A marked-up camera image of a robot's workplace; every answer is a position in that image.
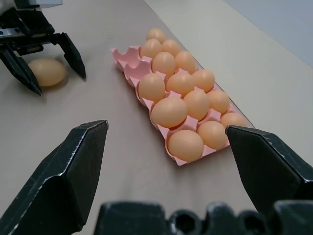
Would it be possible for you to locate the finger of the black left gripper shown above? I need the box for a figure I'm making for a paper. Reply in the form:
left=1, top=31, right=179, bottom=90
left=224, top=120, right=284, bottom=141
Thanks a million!
left=0, top=46, right=44, bottom=96
left=52, top=32, right=87, bottom=80

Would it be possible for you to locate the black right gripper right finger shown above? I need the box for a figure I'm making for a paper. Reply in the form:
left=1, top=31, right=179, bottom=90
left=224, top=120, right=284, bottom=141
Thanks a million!
left=225, top=125, right=313, bottom=214

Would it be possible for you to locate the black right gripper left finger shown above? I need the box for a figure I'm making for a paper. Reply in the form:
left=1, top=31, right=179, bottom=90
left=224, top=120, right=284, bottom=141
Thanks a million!
left=0, top=119, right=109, bottom=235

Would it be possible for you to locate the brown egg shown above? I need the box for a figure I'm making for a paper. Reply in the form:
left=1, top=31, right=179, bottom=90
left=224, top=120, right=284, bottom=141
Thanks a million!
left=138, top=73, right=166, bottom=104
left=166, top=72, right=196, bottom=98
left=146, top=27, right=168, bottom=44
left=161, top=39, right=181, bottom=58
left=174, top=50, right=197, bottom=74
left=140, top=38, right=163, bottom=59
left=207, top=90, right=231, bottom=115
left=28, top=58, right=67, bottom=87
left=167, top=129, right=205, bottom=163
left=220, top=112, right=248, bottom=128
left=151, top=97, right=189, bottom=129
left=152, top=51, right=177, bottom=79
left=183, top=90, right=211, bottom=122
left=192, top=69, right=216, bottom=94
left=196, top=120, right=229, bottom=150

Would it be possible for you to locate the pink egg carton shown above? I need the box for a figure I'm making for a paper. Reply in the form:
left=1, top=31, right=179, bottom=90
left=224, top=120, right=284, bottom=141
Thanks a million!
left=110, top=45, right=248, bottom=168

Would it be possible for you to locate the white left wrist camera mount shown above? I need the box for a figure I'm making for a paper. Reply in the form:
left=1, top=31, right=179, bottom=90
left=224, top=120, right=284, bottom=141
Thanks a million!
left=0, top=0, right=63, bottom=13

